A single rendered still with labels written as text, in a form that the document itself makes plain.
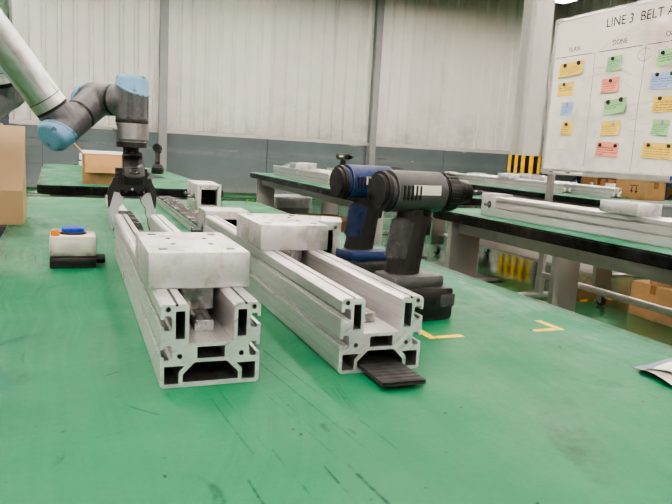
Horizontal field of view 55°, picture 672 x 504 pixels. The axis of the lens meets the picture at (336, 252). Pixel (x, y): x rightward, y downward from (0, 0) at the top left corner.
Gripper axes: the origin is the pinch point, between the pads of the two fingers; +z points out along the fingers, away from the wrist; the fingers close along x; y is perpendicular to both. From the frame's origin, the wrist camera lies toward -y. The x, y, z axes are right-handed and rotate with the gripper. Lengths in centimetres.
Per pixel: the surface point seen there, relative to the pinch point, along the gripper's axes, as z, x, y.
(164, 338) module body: -2, 5, -99
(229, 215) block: -5.1, -19.4, -18.5
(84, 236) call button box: -2.5, 11.0, -34.2
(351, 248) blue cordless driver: -4, -33, -56
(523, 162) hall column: -19, -550, 569
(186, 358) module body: 0, 2, -99
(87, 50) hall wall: -165, -9, 1076
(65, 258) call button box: 1.5, 14.3, -34.5
